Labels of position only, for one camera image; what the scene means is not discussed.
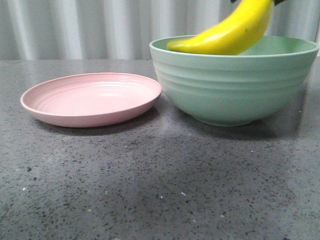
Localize white corrugated backdrop curtain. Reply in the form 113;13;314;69
0;0;320;61

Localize pink plate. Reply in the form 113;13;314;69
20;72;162;128

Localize green bowl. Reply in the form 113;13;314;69
149;36;319;127

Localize yellow banana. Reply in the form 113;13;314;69
167;0;275;55

